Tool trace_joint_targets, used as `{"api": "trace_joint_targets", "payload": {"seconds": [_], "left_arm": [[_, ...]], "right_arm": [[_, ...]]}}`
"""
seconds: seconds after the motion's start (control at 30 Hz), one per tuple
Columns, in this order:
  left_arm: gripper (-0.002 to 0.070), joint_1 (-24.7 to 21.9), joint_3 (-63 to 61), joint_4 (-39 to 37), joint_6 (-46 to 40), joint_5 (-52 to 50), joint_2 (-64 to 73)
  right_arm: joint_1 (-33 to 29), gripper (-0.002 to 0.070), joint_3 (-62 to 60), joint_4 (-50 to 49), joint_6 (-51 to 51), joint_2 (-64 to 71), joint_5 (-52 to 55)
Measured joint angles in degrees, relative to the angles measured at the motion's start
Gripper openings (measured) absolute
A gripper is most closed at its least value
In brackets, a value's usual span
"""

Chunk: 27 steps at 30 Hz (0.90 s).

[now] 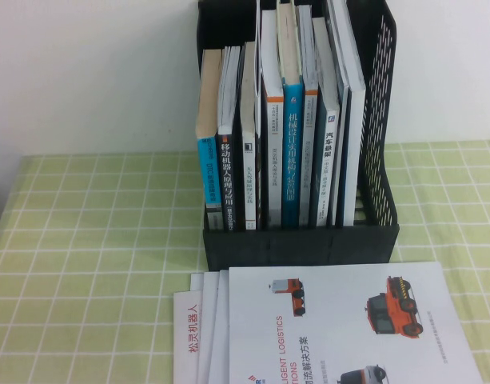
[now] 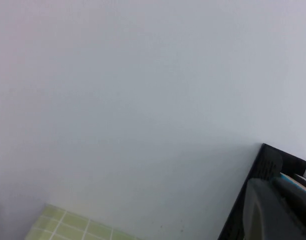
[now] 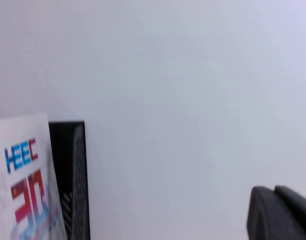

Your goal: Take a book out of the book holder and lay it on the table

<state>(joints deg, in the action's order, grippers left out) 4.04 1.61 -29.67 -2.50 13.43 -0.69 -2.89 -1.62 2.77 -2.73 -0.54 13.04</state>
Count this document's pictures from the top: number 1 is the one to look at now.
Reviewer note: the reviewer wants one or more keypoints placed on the thin black spine book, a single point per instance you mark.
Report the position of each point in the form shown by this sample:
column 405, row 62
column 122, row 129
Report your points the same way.
column 259, row 180

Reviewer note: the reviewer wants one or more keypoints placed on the white spine paperback book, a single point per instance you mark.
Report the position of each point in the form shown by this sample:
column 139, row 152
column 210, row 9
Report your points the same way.
column 249, row 180

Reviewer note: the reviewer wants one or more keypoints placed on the black plastic book holder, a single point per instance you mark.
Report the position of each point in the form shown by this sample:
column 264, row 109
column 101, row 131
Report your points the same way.
column 300, row 248

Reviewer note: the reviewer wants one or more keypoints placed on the white brochure with red text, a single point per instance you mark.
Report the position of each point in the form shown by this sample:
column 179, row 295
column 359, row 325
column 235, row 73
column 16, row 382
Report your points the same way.
column 184, row 320

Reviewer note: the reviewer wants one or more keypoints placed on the cyan spine book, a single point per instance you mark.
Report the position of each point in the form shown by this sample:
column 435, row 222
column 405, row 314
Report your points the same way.
column 208, row 172

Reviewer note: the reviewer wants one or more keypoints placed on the black spine robot book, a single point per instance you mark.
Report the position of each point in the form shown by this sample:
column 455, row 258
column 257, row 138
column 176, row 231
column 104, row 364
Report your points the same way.
column 228, row 180

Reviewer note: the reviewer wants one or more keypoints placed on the grey spine orange band book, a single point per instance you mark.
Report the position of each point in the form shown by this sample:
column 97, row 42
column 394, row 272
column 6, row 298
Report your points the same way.
column 308, row 160

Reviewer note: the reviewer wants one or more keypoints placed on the green checked tablecloth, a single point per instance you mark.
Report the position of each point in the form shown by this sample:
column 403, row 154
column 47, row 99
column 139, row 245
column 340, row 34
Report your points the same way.
column 88, row 240

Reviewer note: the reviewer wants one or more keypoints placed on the blue spine mechanical design book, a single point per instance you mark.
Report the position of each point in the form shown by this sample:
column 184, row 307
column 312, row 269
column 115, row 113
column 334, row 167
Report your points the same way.
column 292, row 160

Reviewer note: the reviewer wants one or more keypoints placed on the dark teal car suspension book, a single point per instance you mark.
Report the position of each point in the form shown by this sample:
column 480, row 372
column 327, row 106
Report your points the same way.
column 328, row 160

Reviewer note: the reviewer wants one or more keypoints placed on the white spine orange band book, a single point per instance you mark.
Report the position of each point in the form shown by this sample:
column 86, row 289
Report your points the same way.
column 274, row 160

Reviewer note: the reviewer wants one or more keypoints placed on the plain white brochure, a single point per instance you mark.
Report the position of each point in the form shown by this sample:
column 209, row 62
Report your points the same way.
column 196, row 282
column 222, row 320
column 208, row 304

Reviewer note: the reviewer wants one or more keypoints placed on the white book dark blue spine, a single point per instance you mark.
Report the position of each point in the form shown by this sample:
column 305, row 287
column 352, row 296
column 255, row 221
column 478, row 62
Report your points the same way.
column 358, row 160

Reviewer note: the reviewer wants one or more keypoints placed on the white brochure with orange vehicles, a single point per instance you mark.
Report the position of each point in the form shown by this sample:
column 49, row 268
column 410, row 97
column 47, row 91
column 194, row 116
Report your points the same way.
column 348, row 340

